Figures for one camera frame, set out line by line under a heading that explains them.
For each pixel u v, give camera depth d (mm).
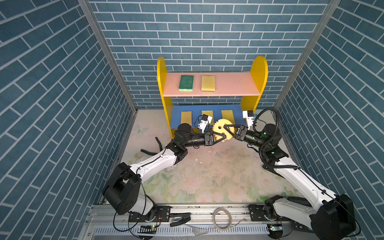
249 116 653
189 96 1151
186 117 938
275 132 510
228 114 973
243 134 616
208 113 987
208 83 748
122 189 424
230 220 718
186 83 754
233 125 652
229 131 653
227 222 728
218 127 667
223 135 665
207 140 623
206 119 667
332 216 389
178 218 713
